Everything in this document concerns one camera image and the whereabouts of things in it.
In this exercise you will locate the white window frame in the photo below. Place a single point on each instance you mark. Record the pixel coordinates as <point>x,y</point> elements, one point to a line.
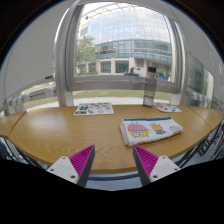
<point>116,83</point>

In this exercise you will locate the large white sticker sheet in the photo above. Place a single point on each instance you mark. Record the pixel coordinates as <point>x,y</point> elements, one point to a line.
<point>93,109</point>

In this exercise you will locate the sticker sheet with red circle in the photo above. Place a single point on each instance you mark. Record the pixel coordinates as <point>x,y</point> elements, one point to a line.
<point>166,107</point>

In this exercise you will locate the green tree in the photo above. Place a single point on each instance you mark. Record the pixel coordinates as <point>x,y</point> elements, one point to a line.
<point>85,50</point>

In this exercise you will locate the glass office building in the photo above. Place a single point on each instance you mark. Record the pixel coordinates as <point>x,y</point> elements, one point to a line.
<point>133,30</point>

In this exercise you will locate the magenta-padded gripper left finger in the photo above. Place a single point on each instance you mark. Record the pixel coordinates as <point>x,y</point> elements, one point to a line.
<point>66,168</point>

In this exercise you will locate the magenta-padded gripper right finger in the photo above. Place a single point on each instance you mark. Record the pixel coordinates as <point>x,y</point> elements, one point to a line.
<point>160,167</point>

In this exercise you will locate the white wall socket trunking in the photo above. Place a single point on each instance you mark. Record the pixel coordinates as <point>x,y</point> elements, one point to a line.
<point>40,93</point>
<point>200,97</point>

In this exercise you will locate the clear grey water bottle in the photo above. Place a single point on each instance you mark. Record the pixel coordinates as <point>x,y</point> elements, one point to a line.
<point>149,90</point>

